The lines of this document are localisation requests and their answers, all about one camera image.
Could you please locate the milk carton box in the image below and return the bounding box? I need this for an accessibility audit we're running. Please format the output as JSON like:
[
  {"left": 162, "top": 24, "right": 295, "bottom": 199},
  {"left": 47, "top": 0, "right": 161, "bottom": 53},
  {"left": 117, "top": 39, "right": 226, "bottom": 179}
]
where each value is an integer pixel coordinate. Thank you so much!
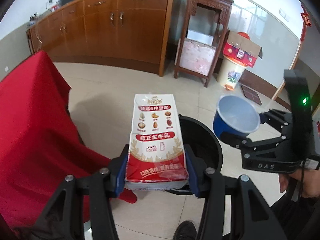
[{"left": 125, "top": 94, "right": 189, "bottom": 191}]

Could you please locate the black trash bin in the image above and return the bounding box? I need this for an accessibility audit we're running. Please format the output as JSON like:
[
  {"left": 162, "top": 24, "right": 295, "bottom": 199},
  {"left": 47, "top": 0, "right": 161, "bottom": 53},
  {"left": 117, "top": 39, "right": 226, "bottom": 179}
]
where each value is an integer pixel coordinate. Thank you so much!
[{"left": 168, "top": 115, "right": 223, "bottom": 198}]

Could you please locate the person's right hand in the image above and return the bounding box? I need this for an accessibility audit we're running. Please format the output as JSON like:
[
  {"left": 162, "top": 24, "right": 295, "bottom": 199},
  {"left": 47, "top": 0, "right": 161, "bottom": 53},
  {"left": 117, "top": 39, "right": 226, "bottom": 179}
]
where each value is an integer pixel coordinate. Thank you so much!
[{"left": 279, "top": 169, "right": 320, "bottom": 198}]

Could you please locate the black shoe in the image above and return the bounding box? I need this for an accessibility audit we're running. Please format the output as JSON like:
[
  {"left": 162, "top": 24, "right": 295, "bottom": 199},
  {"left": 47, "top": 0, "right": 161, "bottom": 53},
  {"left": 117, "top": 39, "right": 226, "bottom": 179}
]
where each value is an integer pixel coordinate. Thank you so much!
[{"left": 172, "top": 220, "right": 197, "bottom": 240}]

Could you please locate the cream floral pedal bin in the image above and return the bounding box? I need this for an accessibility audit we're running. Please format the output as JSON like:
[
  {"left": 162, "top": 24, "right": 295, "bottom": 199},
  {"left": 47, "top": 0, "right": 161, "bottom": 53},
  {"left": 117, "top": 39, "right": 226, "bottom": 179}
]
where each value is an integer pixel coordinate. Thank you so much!
[{"left": 216, "top": 56, "right": 246, "bottom": 90}]

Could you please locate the red tablecloth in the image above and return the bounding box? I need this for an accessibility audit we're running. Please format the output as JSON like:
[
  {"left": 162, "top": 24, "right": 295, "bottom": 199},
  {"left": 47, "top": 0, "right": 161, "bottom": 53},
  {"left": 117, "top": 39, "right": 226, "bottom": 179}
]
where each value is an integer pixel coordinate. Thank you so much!
[{"left": 0, "top": 50, "right": 138, "bottom": 233}]

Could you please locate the cardboard box red print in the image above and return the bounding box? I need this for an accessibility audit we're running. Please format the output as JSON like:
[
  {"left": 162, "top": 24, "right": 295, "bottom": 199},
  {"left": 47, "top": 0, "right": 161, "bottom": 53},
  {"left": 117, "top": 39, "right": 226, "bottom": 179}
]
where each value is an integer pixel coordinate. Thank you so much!
[{"left": 222, "top": 31, "right": 263, "bottom": 68}]

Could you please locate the pink floral bag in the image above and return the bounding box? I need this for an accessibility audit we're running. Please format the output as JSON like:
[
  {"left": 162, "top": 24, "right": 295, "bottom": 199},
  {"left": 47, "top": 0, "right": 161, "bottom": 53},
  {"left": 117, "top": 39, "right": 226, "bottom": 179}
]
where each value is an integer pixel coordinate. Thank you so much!
[{"left": 180, "top": 38, "right": 216, "bottom": 76}]

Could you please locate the red hanging ornament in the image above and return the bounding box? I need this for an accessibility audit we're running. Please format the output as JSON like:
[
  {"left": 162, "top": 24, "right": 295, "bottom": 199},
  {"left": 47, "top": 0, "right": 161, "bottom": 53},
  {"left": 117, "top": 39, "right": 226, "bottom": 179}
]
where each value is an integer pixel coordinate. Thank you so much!
[{"left": 300, "top": 4, "right": 312, "bottom": 42}]

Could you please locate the white box on stand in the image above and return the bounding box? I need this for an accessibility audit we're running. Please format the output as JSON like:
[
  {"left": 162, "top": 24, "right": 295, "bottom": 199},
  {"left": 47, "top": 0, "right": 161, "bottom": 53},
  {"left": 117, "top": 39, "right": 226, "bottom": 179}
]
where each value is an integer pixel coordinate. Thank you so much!
[{"left": 187, "top": 30, "right": 214, "bottom": 46}]

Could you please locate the carved wooden stand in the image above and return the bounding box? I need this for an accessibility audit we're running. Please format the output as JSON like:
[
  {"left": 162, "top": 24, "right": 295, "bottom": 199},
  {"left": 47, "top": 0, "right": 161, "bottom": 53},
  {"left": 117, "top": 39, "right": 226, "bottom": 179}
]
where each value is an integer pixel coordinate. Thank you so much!
[{"left": 174, "top": 0, "right": 234, "bottom": 87}]

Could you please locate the wooden sideboard cabinet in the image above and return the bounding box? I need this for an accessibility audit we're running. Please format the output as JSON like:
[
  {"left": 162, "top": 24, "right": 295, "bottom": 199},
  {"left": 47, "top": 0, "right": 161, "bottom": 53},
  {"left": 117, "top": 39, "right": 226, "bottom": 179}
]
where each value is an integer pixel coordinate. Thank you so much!
[{"left": 26, "top": 0, "right": 181, "bottom": 76}]

